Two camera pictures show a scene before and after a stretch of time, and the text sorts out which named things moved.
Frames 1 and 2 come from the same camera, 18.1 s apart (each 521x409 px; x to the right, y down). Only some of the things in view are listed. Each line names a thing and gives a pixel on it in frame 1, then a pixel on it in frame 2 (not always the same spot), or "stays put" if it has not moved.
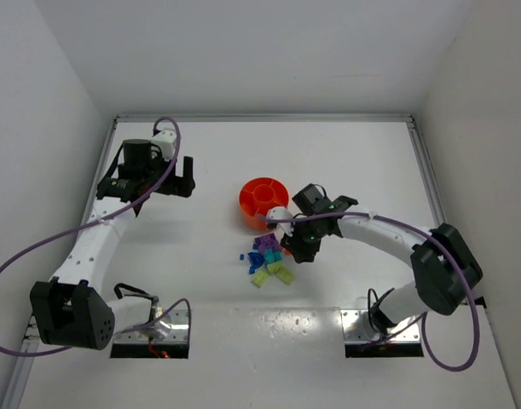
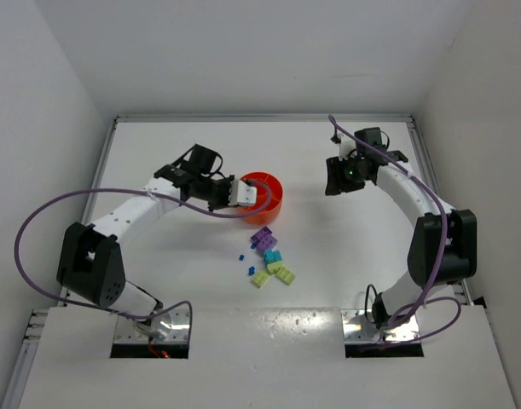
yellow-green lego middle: [274, 267] stays put
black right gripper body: [298, 248] to [337, 176]
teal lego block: [271, 256] stays put
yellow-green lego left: [259, 279] stays put
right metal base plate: [357, 328] stays put
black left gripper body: [180, 183] to [220, 194]
